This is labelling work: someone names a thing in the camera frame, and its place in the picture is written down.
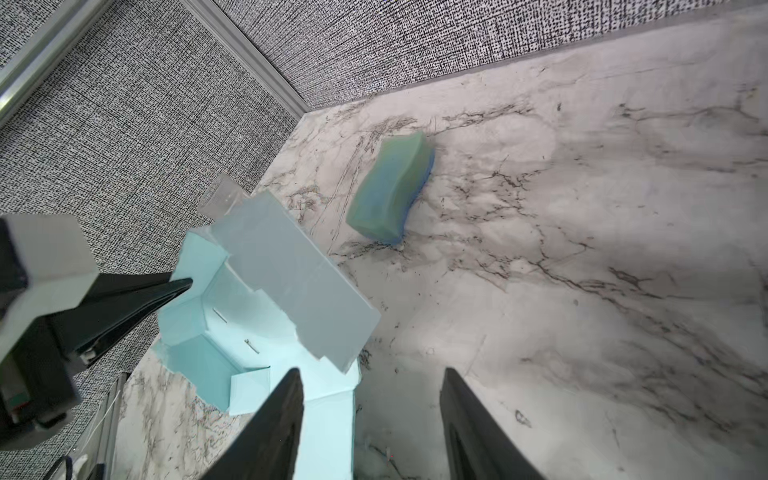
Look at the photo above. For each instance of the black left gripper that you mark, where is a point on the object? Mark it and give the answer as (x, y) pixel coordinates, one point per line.
(49, 323)

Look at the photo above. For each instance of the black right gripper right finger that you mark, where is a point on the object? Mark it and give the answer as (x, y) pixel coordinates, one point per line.
(477, 448)

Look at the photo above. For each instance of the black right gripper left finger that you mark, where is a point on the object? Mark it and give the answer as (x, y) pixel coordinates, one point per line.
(267, 447)

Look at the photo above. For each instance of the light blue paper box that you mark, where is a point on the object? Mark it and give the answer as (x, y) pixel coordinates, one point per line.
(264, 299)

